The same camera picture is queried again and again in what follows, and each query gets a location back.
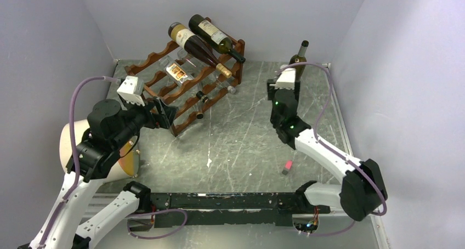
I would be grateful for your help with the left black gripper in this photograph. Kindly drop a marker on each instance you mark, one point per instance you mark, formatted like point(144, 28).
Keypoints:
point(165, 116)

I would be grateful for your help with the dark bottle gold foil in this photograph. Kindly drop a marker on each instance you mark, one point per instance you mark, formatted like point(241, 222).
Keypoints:
point(194, 45)

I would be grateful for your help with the dark bottle cream label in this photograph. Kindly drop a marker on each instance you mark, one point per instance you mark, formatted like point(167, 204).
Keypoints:
point(215, 37)

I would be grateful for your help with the brown wooden wine rack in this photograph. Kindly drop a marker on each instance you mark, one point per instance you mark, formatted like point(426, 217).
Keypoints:
point(209, 80)

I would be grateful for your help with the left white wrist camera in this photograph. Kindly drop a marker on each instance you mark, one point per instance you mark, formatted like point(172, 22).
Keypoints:
point(130, 92)

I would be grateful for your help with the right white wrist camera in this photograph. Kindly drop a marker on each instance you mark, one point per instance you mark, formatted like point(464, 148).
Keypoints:
point(286, 78)

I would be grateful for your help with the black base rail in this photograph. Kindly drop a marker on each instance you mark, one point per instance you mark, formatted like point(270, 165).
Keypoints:
point(230, 208)

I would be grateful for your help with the green wine bottle silver cap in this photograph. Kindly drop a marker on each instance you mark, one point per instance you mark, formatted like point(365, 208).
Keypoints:
point(299, 58)

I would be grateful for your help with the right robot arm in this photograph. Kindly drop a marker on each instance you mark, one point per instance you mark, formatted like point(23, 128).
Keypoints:
point(360, 190)

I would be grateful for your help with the clear bottle lower rack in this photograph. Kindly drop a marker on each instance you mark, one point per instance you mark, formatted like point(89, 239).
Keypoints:
point(182, 70)

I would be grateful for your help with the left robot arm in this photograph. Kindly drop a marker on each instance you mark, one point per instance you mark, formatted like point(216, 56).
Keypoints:
point(111, 126)

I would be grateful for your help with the small red grey block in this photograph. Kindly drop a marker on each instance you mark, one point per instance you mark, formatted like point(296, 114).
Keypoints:
point(287, 167)

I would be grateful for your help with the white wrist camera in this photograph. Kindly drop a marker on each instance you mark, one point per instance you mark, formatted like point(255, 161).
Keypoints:
point(130, 92)
point(286, 78)

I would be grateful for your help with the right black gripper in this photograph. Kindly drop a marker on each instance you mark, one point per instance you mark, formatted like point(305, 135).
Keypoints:
point(272, 90)

